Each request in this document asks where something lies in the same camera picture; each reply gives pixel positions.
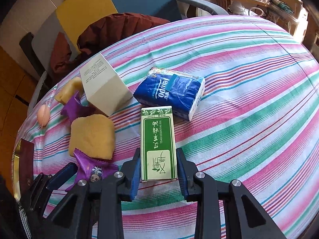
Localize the dark red jacket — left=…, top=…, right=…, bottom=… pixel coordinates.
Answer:
left=50, top=12, right=169, bottom=82

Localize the striped bed sheet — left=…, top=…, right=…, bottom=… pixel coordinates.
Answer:
left=15, top=15, right=318, bottom=238

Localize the green white oil box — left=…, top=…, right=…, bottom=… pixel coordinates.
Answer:
left=141, top=106, right=177, bottom=182

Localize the pink planet shaped toy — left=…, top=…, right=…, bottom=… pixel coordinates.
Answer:
left=37, top=84, right=58, bottom=128

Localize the yellow sponge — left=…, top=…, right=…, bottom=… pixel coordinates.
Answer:
left=69, top=114, right=115, bottom=160
left=55, top=77, right=84, bottom=105

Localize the cluttered shelf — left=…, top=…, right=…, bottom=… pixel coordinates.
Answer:
left=266, top=0, right=318, bottom=59

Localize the purple snack packet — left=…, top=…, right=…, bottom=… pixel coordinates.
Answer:
left=65, top=148, right=119, bottom=192
left=61, top=92, right=95, bottom=123

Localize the white cardboard box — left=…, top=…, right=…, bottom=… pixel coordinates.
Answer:
left=80, top=53, right=132, bottom=116

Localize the wooden wardrobe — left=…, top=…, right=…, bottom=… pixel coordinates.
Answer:
left=1, top=49, right=36, bottom=193

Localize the grey yellow blue chair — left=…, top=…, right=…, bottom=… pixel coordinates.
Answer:
left=28, top=0, right=227, bottom=113

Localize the blue tissue pack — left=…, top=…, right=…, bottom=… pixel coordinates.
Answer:
left=134, top=68, right=205, bottom=121

